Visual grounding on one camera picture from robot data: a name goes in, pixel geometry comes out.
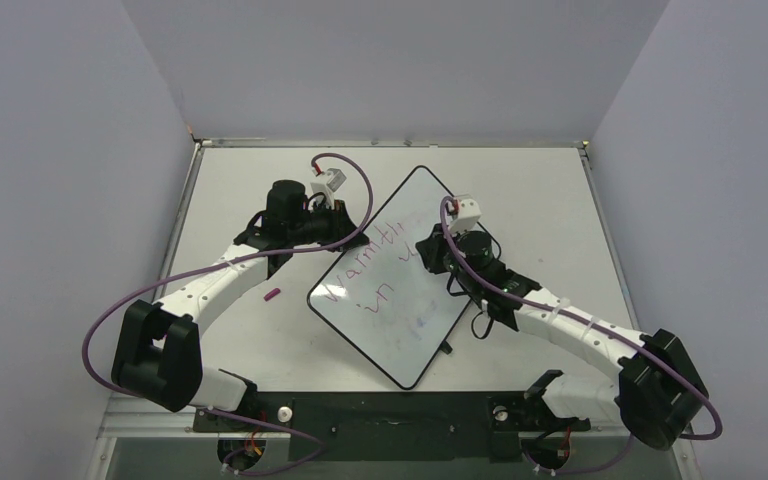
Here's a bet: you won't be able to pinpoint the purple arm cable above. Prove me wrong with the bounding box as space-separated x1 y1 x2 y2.
81 152 376 479
439 195 724 479

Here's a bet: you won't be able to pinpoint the aluminium frame rail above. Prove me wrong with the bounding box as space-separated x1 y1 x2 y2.
95 390 693 440

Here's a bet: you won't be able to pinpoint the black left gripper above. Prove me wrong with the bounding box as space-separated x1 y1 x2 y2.
289 198 367 253

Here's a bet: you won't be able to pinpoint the black framed whiteboard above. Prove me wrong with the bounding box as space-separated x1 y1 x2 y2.
307 166 468 390

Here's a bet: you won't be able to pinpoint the magenta marker cap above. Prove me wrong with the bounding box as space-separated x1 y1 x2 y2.
263 288 281 302

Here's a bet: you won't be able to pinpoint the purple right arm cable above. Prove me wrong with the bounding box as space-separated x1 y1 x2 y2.
439 195 724 479

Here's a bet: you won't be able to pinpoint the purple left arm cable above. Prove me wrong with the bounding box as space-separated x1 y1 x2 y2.
81 152 376 479

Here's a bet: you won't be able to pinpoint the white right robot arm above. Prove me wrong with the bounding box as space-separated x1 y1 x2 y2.
416 224 722 450

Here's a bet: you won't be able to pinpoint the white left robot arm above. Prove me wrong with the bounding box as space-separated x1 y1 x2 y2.
111 179 369 430

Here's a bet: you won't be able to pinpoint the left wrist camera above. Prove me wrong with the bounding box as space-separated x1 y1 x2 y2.
311 168 346 198

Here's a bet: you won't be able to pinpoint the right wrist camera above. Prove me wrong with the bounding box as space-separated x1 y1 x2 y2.
446 195 481 234

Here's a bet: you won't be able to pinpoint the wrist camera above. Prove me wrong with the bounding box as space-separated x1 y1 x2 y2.
311 168 346 198
446 195 481 234

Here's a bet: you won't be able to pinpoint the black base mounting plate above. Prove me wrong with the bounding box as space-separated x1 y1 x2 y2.
190 390 591 465

